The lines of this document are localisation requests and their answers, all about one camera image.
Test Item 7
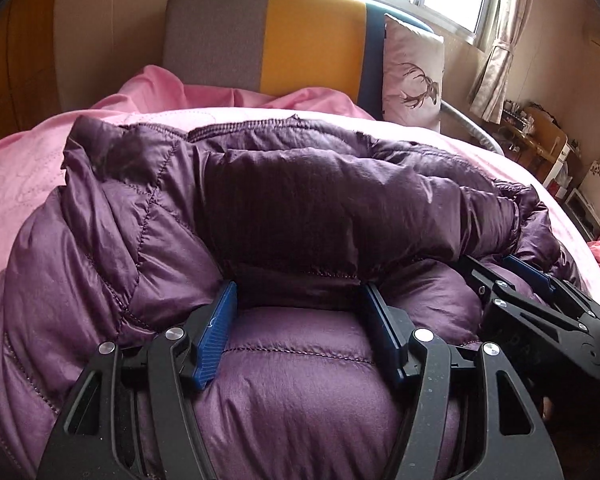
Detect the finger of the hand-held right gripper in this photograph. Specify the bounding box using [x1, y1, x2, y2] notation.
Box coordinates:
[502, 254, 600, 322]
[459, 255, 600, 382]

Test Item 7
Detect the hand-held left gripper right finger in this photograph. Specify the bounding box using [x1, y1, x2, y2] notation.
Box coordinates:
[362, 282, 566, 480]

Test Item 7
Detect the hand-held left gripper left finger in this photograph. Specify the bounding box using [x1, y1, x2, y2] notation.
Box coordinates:
[36, 280, 239, 480]

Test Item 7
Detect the purple quilted down jacket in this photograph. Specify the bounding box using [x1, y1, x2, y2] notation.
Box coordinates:
[0, 110, 588, 480]

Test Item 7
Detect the white storage cabinet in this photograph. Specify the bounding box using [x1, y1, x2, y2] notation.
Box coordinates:
[562, 187, 600, 241]

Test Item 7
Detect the wooden desk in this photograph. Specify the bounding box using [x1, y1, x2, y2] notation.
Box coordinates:
[500, 105, 573, 186]

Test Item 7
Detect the grey metal tube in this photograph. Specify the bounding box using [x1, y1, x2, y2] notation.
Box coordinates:
[440, 100, 506, 158]

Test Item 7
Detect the pink patterned curtain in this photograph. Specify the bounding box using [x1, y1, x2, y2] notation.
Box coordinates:
[467, 0, 531, 123]

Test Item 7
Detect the deer print pillow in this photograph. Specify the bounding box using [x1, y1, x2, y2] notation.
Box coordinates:
[381, 14, 446, 133]

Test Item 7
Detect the pink quilted blanket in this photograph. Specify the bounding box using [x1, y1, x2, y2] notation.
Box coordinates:
[0, 64, 600, 311]

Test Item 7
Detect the grey yellow blue headboard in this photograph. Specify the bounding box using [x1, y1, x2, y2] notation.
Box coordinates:
[162, 0, 433, 121]

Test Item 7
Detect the wooden wardrobe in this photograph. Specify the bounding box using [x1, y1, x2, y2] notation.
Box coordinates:
[0, 0, 63, 156]

